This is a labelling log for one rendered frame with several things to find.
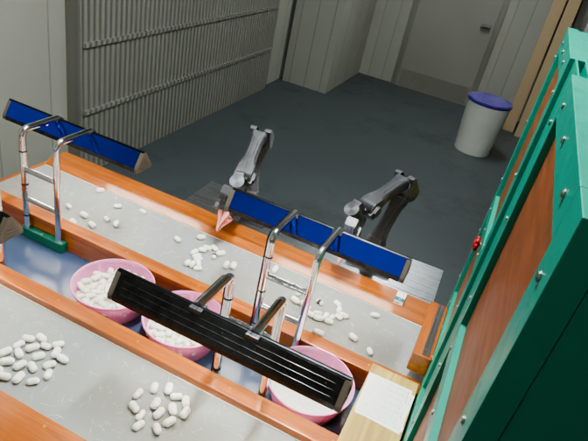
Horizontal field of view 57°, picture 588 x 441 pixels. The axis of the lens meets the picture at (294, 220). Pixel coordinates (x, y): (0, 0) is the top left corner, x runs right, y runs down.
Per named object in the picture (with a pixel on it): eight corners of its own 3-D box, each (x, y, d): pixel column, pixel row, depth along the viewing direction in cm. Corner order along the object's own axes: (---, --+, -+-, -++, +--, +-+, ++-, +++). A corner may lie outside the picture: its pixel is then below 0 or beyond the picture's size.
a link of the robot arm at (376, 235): (373, 255, 223) (413, 185, 218) (360, 247, 226) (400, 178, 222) (378, 256, 228) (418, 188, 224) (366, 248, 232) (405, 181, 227)
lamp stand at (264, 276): (268, 311, 196) (290, 205, 174) (318, 333, 191) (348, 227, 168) (242, 341, 181) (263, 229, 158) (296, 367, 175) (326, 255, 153)
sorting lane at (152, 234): (45, 167, 243) (45, 164, 242) (435, 337, 195) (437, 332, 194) (-14, 192, 218) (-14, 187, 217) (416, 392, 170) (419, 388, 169)
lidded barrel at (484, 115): (452, 136, 615) (470, 87, 586) (493, 149, 605) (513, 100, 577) (448, 150, 574) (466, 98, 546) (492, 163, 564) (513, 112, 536)
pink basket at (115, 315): (108, 270, 198) (108, 249, 193) (169, 299, 191) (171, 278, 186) (52, 310, 176) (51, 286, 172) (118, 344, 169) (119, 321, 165)
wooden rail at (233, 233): (66, 185, 260) (65, 150, 250) (430, 346, 212) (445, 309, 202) (46, 195, 250) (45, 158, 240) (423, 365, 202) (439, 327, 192)
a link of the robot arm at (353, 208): (356, 220, 194) (376, 195, 196) (338, 209, 198) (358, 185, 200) (363, 234, 203) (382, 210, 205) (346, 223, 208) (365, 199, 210)
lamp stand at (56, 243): (58, 214, 222) (54, 111, 199) (97, 233, 217) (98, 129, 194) (20, 234, 206) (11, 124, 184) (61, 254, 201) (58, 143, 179)
